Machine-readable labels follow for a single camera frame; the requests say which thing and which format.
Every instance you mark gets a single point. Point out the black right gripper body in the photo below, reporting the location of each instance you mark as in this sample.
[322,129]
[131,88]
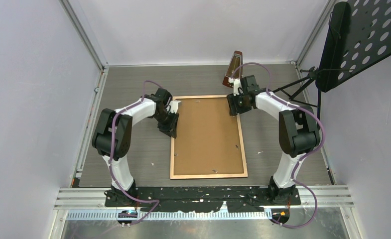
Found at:
[243,107]

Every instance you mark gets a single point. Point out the light wooden picture frame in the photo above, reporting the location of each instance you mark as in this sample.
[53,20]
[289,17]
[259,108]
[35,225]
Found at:
[172,158]

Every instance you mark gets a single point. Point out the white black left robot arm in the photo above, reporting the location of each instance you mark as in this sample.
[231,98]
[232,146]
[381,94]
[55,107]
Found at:
[112,140]

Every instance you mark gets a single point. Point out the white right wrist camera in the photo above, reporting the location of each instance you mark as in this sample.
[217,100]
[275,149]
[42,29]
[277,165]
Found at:
[237,87]

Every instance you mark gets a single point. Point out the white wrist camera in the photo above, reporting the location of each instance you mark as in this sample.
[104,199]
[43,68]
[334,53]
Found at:
[237,87]
[173,106]

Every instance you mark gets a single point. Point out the brown wooden metronome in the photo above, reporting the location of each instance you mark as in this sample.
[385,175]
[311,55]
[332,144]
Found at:
[235,62]

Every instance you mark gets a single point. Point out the brown cardboard backing board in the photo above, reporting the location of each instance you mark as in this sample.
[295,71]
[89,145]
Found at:
[208,138]

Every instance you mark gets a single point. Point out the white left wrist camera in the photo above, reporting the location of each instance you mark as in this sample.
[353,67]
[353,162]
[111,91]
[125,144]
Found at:
[173,106]

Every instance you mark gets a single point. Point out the aluminium extrusion rail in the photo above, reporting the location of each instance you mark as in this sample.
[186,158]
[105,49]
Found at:
[89,204]

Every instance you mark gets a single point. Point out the black perforated music stand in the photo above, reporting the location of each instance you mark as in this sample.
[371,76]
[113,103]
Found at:
[358,37]

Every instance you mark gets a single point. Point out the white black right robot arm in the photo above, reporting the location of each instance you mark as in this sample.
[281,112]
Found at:
[298,132]

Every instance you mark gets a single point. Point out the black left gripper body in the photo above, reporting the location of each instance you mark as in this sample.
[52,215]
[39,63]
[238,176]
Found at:
[163,119]

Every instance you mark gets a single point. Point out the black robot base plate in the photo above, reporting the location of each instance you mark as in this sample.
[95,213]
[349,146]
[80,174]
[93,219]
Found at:
[198,199]

